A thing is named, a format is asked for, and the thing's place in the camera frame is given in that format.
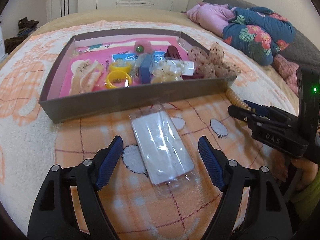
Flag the white bedroom door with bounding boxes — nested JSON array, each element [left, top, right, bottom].
[[46, 0, 78, 22]]

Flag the bagged pearl hair ties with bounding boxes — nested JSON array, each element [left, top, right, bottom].
[[150, 65, 185, 84]]

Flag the bagged earrings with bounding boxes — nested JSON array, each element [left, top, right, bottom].
[[129, 105, 199, 198]]

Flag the right hand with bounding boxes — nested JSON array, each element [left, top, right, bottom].
[[291, 158, 319, 190]]

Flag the dark red hair clip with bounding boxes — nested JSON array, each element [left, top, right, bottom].
[[164, 45, 203, 80]]

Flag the bagged yellow bangles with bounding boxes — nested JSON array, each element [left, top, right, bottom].
[[105, 60, 132, 89]]

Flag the beige dotted mesh bow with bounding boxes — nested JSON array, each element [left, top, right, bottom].
[[188, 42, 241, 79]]

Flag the cream hair claw clip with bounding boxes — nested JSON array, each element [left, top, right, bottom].
[[69, 60, 104, 95]]

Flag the pink quilt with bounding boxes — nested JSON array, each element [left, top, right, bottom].
[[184, 3, 235, 37]]

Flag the blue floral quilt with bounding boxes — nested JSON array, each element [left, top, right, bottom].
[[222, 7, 296, 66]]

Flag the dark clothes pile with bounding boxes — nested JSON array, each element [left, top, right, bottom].
[[4, 17, 39, 54]]

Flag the orange white plush blanket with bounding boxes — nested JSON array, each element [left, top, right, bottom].
[[0, 19, 301, 240]]

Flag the tan bedspread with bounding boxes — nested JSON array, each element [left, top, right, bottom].
[[1, 8, 298, 118]]

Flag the pink pompom hair tie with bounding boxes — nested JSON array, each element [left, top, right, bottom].
[[133, 40, 155, 55]]

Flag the grey cardboard tray box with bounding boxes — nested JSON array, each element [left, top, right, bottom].
[[39, 28, 236, 124]]

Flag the beige spiral hair tie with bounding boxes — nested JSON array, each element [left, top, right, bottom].
[[225, 88, 252, 111]]

